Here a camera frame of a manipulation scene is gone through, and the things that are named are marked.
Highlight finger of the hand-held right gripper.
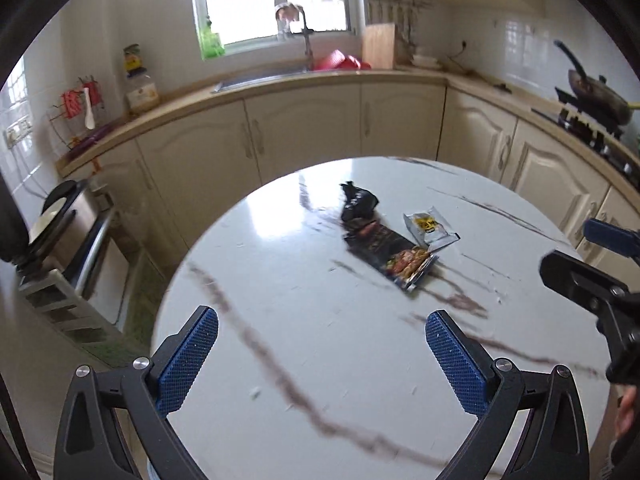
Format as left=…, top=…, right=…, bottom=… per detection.
left=582, top=217, right=640, bottom=257
left=539, top=251, right=632, bottom=313

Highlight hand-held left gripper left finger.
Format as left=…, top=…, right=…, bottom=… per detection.
left=52, top=305, right=221, bottom=480

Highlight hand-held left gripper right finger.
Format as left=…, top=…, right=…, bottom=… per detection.
left=425, top=310, right=591, bottom=480

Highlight dark printed snack packet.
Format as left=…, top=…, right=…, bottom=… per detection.
left=343, top=221, right=440, bottom=292

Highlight yellow and black snack wrapper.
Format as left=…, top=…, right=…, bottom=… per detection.
left=403, top=205, right=461, bottom=251

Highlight black plastic bag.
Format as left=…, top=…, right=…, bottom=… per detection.
left=340, top=181, right=381, bottom=224

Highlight person's right hand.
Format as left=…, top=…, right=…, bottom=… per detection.
left=614, top=389, right=640, bottom=442

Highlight black gas stove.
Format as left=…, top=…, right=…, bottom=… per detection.
left=531, top=104, right=640, bottom=182

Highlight white rolling storage cart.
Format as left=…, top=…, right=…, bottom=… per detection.
left=17, top=210, right=166, bottom=358

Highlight round marble table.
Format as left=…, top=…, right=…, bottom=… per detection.
left=150, top=156, right=622, bottom=480

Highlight black frying pan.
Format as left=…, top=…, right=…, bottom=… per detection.
left=552, top=40, right=640, bottom=127

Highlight stainless steel electric cooker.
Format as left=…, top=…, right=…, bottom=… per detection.
left=29, top=180, right=102, bottom=272

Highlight purple tray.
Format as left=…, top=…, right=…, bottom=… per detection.
left=67, top=122, right=124, bottom=152

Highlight cream lower kitchen cabinets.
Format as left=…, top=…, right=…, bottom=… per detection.
left=56, top=71, right=640, bottom=303

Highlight white rice spatula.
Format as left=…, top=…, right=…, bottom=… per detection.
left=82, top=87, right=97, bottom=130

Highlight stainless steel sink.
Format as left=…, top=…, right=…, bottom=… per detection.
left=212, top=67, right=322, bottom=94

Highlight wooden cutting board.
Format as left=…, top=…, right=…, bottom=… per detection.
left=361, top=22, right=399, bottom=70

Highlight green plastic bottle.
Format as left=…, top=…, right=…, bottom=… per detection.
left=200, top=16, right=227, bottom=60

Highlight red plastic basin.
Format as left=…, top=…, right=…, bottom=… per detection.
left=312, top=49, right=374, bottom=72

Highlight metal sink faucet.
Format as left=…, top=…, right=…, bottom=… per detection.
left=274, top=2, right=317, bottom=74

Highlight red wire rack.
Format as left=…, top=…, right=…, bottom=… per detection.
left=47, top=76, right=107, bottom=150

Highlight white wall socket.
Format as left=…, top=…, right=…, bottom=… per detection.
left=2, top=117, right=34, bottom=149

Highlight hanging utensil rail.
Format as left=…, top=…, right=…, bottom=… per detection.
left=364, top=0, right=433, bottom=47

